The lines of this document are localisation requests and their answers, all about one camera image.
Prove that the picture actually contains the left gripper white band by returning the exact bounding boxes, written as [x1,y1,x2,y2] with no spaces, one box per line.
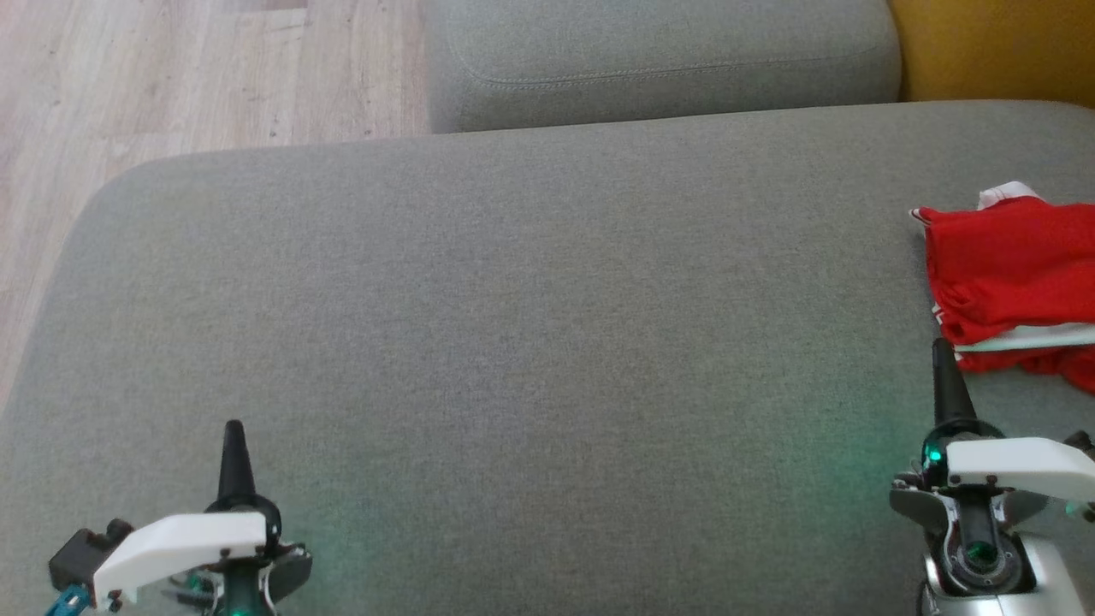
[92,419,314,616]

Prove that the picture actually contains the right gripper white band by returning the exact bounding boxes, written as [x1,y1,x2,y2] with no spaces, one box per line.
[889,338,1095,524]

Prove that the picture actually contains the red Bulls jersey white sleeves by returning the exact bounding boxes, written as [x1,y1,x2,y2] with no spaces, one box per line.
[909,180,1095,343]

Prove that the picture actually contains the yellow cushion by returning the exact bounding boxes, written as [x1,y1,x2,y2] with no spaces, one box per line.
[890,0,1095,108]

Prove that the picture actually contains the grey sofa cushion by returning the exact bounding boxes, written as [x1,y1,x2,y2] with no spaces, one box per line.
[423,0,903,133]

